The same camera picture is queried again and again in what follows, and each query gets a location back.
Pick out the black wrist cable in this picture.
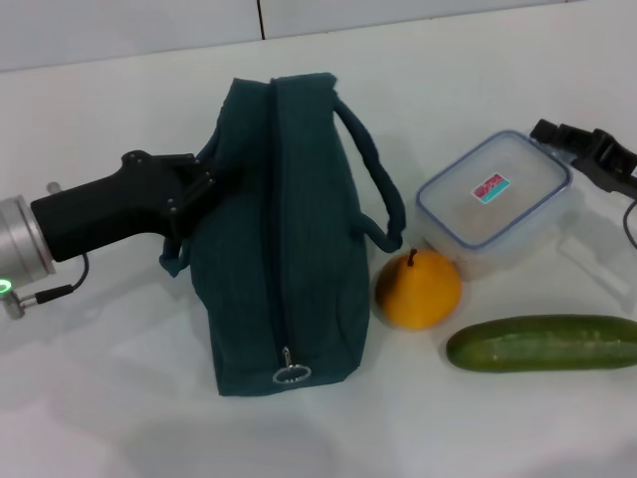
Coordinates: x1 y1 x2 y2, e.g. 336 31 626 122
34 253 91 303
623 196 637 250

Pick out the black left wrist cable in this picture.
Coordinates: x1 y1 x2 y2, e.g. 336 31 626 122
34 253 91 303

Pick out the dark teal fabric bag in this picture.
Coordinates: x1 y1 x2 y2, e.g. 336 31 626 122
158 72 405 398

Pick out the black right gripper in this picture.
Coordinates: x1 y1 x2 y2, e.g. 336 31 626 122
530 118 637 198

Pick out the orange pear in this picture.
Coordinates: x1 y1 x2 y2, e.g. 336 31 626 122
374 247 463 331

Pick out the green cucumber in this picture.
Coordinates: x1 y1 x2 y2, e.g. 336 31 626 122
445 314 637 373

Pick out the clear blue-rimmed food container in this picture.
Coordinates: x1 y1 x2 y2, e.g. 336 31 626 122
415 129 573 280

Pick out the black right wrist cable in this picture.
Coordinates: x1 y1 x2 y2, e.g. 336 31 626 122
623 196 637 250

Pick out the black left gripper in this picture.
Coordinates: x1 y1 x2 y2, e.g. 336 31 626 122
30 150 218 263

